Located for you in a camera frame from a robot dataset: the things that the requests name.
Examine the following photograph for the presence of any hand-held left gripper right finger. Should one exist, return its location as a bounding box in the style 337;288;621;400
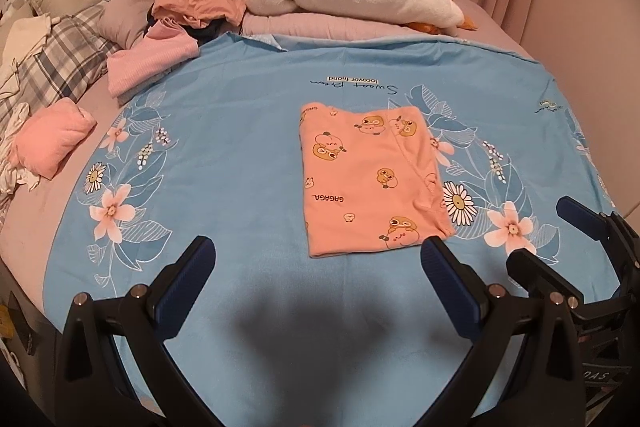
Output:
415;237;586;427

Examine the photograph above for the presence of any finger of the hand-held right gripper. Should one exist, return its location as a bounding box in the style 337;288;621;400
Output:
506;249;583;309
556;196;632;258

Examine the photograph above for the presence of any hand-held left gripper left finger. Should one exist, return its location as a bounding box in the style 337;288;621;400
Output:
52;236;221;427

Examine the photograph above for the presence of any orange cartoon print shirt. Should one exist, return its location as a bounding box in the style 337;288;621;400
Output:
299;102;457;259

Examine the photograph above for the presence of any blue floral blanket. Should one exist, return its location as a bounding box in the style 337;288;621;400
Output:
37;32;623;427

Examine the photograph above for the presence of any folded pink garment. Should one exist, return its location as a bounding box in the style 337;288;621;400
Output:
14;98;97;180

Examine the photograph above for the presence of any white striped cloth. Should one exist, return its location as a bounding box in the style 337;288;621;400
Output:
0;102;39;196

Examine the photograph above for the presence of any pink ribbed garment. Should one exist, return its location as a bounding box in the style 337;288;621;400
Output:
106;18;201;98

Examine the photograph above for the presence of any plaid grey blanket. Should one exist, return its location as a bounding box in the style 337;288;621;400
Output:
0;2;123;124

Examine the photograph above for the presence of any grey pillow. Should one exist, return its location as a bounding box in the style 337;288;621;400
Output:
95;0;167;51

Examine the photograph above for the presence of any lilac folded quilt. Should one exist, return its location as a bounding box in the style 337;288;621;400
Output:
241;12;481;44

